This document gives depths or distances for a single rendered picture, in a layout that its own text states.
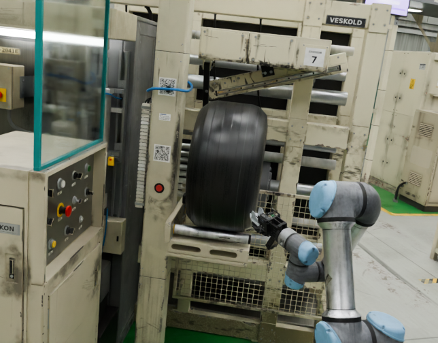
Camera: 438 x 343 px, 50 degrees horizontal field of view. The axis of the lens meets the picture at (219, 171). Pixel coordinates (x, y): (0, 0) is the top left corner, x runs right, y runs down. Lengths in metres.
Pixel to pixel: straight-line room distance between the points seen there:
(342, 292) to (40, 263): 0.93
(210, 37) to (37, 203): 1.16
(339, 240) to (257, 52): 1.09
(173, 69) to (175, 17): 0.21
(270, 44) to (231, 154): 0.63
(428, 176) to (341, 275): 5.10
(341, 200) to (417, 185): 5.20
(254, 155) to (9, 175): 0.89
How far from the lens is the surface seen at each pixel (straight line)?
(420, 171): 6.63
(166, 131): 2.07
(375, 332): 1.53
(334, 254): 1.47
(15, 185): 1.56
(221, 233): 2.07
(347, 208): 1.48
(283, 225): 1.79
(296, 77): 2.39
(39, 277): 1.63
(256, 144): 1.88
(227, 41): 2.26
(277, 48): 2.25
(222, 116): 1.94
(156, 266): 2.26
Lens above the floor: 1.66
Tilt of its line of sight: 14 degrees down
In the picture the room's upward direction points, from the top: 6 degrees clockwise
